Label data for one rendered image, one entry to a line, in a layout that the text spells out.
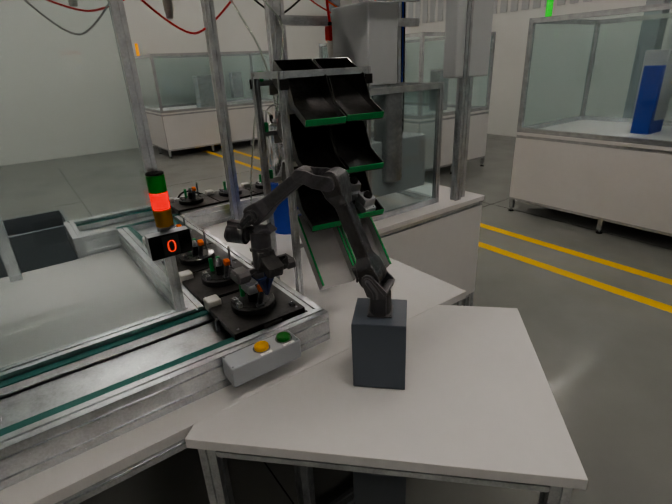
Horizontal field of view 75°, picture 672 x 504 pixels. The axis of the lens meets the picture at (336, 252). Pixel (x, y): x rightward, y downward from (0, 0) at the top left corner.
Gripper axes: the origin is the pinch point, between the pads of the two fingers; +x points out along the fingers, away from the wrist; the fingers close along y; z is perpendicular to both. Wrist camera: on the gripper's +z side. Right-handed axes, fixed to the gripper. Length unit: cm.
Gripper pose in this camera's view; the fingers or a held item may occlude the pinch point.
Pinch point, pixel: (265, 284)
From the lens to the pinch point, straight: 131.2
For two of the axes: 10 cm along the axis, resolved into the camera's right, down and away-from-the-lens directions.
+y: 8.0, -2.6, 5.4
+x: 0.4, 9.2, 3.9
